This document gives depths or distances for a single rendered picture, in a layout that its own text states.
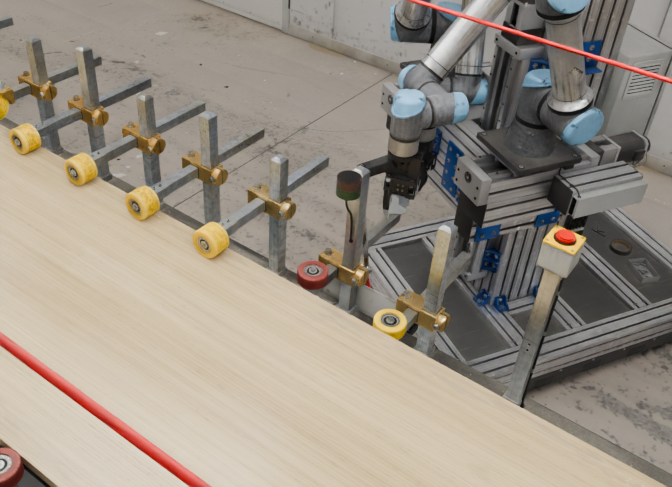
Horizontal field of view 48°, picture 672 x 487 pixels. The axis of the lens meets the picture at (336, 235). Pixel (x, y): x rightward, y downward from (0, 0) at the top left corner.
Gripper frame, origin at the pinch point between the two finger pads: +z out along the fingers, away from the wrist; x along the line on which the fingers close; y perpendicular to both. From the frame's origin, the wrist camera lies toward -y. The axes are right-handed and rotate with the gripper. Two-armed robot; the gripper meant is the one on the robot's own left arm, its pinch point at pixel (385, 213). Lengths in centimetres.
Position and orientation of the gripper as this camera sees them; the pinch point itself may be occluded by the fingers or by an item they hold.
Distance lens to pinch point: 198.7
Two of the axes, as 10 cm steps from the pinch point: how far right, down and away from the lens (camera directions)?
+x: 2.7, -5.8, 7.7
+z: -0.6, 7.8, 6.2
